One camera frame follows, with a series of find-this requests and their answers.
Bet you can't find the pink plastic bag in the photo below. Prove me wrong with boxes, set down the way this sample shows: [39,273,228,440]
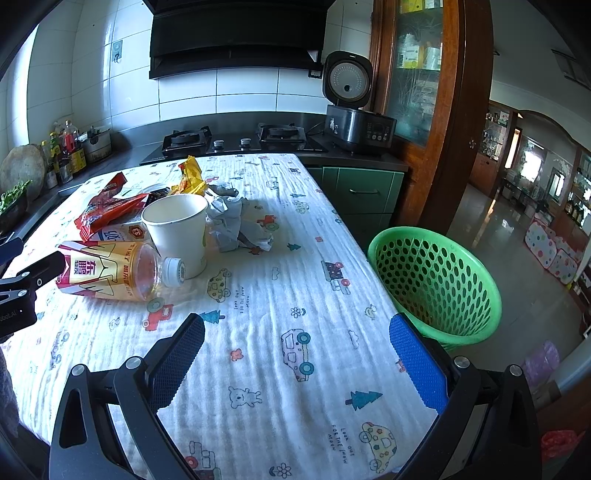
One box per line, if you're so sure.
[521,340,560,389]

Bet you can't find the green plastic basket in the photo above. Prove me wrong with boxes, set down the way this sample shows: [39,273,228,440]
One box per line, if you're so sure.
[368,226,502,351]

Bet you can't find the printed white tablecloth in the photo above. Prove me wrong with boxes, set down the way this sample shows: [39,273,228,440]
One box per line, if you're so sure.
[2,154,437,479]

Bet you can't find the condiment bottles group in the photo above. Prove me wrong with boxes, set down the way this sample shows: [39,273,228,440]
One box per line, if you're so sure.
[40,119,88,190]

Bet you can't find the white paper cup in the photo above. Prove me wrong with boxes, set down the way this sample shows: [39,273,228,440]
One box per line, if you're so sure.
[141,194,208,279]

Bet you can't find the green kitchen cabinet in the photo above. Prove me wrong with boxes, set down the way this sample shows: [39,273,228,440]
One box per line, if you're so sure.
[308,166,405,251]

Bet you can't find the polka dot play tent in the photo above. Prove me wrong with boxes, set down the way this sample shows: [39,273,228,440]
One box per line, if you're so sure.
[524,219,580,286]

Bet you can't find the white milk carton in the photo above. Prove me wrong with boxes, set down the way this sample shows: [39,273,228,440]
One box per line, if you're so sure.
[89,222,151,242]

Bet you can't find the yellow red drink bottle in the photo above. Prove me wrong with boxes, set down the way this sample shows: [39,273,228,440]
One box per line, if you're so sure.
[56,241,184,302]

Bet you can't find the black range hood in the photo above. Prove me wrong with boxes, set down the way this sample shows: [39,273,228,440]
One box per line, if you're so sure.
[145,0,332,79]

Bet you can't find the red snack wrapper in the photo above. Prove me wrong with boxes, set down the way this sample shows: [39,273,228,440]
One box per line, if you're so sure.
[74,172,148,241]

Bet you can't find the black rice cooker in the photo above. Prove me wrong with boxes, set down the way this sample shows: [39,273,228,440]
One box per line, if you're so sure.
[322,51,396,152]

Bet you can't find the grey paper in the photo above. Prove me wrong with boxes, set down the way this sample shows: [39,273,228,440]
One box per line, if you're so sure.
[204,184,273,252]

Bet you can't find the steel pot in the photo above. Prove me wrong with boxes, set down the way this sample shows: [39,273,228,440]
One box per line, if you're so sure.
[82,127,112,164]

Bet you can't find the yellow snack wrapper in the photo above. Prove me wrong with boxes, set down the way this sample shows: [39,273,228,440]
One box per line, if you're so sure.
[170,155,208,196]

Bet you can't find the black gas stove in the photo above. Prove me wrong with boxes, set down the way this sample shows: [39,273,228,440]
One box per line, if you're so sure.
[140,123,328,166]

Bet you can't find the wooden glass door cabinet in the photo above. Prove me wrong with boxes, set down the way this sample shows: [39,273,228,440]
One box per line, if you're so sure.
[370,1,493,234]

